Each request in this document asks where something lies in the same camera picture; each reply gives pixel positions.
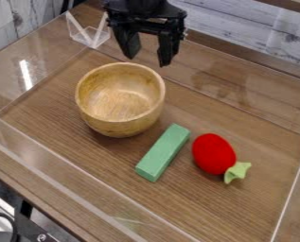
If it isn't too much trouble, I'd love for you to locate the clear acrylic corner bracket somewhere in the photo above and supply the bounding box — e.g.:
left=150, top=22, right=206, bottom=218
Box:
left=64, top=12, right=109, bottom=49

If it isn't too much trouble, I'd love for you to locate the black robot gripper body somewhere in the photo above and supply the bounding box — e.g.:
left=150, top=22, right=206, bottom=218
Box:
left=103, top=0, right=187, bottom=40

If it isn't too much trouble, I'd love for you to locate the clear acrylic tray wall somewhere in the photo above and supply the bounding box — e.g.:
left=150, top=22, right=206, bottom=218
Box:
left=0, top=119, right=198, bottom=242

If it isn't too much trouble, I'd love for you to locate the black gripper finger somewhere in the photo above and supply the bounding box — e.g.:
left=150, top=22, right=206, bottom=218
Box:
left=156, top=29, right=182, bottom=67
left=112, top=26, right=142, bottom=60

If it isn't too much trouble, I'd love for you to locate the light wooden bowl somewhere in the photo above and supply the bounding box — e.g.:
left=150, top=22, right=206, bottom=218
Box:
left=75, top=62, right=166, bottom=138

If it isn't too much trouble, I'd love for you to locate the green rectangular block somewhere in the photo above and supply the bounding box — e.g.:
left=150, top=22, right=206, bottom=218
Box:
left=135, top=124, right=190, bottom=182

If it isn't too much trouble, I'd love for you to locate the red felt strawberry toy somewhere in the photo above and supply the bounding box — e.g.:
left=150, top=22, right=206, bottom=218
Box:
left=191, top=133, right=251, bottom=184

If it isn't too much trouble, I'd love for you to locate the black table leg bracket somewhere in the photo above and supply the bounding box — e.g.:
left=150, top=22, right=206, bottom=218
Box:
left=13, top=200, right=57, bottom=242

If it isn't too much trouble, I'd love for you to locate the black cable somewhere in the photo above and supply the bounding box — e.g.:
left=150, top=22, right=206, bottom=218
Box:
left=0, top=212, right=17, bottom=242

